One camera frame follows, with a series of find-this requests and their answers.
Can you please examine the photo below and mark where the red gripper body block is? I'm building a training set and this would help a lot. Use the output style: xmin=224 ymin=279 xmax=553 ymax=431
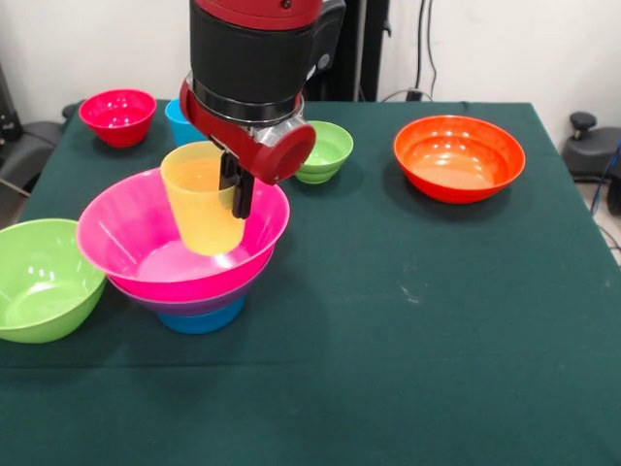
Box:
xmin=179 ymin=80 xmax=317 ymax=186

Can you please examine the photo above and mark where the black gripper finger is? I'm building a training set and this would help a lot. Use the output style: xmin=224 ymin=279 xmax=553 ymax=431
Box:
xmin=218 ymin=150 xmax=240 ymax=191
xmin=231 ymin=167 xmax=256 ymax=219

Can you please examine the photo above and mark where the pale yellow translucent cup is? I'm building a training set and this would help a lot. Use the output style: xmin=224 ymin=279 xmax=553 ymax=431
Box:
xmin=160 ymin=141 xmax=246 ymax=257

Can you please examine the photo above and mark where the blue cup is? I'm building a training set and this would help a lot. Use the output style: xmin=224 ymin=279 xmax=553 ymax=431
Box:
xmin=164 ymin=98 xmax=204 ymax=147

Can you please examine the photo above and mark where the small green bowl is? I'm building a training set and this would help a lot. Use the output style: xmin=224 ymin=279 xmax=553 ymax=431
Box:
xmin=293 ymin=120 xmax=354 ymax=184

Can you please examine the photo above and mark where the large pink bowl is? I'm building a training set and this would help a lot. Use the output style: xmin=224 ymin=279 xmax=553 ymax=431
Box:
xmin=76 ymin=167 xmax=291 ymax=303

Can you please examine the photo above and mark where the purple bowl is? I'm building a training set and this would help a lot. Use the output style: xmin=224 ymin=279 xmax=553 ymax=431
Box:
xmin=109 ymin=271 xmax=274 ymax=317

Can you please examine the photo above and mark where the large green bowl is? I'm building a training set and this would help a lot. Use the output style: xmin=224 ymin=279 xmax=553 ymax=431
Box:
xmin=0 ymin=217 xmax=108 ymax=345

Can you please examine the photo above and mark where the small pink-red bowl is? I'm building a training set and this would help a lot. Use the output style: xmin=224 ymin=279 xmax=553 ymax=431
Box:
xmin=78 ymin=87 xmax=158 ymax=149

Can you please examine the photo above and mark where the blue bowl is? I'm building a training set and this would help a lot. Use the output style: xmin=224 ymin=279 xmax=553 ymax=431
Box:
xmin=155 ymin=295 xmax=246 ymax=335

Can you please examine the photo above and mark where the orange bowl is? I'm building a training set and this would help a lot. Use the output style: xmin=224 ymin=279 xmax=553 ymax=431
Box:
xmin=393 ymin=115 xmax=527 ymax=205

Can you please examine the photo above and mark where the black grey floor stand base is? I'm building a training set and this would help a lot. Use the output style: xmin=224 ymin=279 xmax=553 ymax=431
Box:
xmin=0 ymin=101 xmax=79 ymax=195
xmin=561 ymin=111 xmax=621 ymax=183

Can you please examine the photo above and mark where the dark green table cloth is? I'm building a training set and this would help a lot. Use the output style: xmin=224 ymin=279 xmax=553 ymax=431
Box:
xmin=0 ymin=99 xmax=621 ymax=466

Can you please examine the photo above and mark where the black wall cable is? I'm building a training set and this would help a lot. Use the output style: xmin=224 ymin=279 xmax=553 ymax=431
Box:
xmin=414 ymin=0 xmax=441 ymax=101

